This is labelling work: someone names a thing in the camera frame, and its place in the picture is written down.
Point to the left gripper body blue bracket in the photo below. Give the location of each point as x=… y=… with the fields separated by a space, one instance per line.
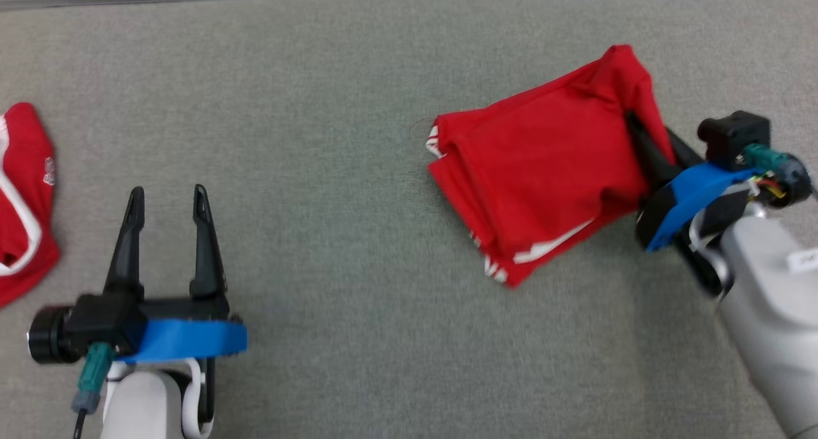
x=185 y=340

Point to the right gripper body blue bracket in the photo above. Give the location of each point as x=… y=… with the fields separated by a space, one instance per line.
x=684 y=202

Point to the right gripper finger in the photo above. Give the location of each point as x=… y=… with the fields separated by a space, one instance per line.
x=684 y=154
x=652 y=161

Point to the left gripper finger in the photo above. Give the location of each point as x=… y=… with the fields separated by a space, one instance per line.
x=206 y=254
x=128 y=254

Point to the red Bulls basketball jersey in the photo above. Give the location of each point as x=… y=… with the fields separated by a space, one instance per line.
x=543 y=164

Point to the red shorts with white trim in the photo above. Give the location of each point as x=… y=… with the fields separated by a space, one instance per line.
x=25 y=138

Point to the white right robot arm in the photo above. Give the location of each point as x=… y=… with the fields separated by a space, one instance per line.
x=767 y=298

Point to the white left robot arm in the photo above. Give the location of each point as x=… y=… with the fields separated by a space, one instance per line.
x=140 y=407

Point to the white label on right arm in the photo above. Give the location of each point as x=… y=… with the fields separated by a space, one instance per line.
x=805 y=260

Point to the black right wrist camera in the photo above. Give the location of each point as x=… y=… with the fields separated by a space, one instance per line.
x=735 y=135

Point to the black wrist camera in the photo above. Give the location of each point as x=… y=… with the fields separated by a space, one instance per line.
x=96 y=324
x=735 y=135

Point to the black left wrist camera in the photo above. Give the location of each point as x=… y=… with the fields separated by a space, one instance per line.
x=96 y=324

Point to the teal right camera connector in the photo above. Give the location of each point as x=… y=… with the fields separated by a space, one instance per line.
x=763 y=156

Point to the teal camera connector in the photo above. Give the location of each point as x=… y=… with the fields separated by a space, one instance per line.
x=763 y=156
x=96 y=369

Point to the teal left camera connector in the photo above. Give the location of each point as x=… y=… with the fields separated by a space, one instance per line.
x=96 y=369

